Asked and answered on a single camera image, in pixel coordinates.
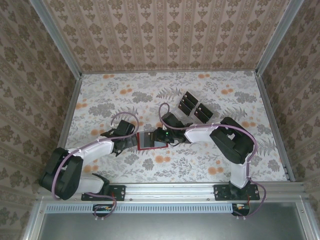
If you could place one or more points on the red framed grey card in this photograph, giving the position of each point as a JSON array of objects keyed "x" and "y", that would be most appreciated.
[{"x": 160, "y": 145}]

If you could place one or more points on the clear acrylic card stand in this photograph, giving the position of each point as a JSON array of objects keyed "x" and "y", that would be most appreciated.
[{"x": 191, "y": 117}]

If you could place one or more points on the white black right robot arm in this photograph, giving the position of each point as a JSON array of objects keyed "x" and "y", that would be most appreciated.
[{"x": 200, "y": 135}]

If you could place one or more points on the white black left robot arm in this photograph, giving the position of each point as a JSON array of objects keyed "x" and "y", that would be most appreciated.
[{"x": 97, "y": 151}]

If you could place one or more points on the small black controller board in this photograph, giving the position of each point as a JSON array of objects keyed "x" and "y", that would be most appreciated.
[
  {"x": 102, "y": 208},
  {"x": 240, "y": 207}
]

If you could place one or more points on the grey metal panel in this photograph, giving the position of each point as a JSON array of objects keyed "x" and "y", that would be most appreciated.
[{"x": 162, "y": 227}]

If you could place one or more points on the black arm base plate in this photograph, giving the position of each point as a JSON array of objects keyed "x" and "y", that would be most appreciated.
[
  {"x": 220, "y": 192},
  {"x": 120, "y": 193}
]

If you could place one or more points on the aluminium extrusion rail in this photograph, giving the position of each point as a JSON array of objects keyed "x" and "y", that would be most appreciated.
[{"x": 170, "y": 192}]

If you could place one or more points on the aluminium table edge rail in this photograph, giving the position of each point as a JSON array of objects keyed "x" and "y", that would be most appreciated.
[
  {"x": 70, "y": 105},
  {"x": 170, "y": 71},
  {"x": 273, "y": 125}
]

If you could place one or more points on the aluminium frame bar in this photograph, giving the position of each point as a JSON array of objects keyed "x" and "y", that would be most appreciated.
[
  {"x": 306, "y": 222},
  {"x": 33, "y": 222}
]

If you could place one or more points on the aluminium frame post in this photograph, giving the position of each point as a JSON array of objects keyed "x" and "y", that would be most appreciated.
[
  {"x": 60, "y": 37},
  {"x": 277, "y": 37}
]

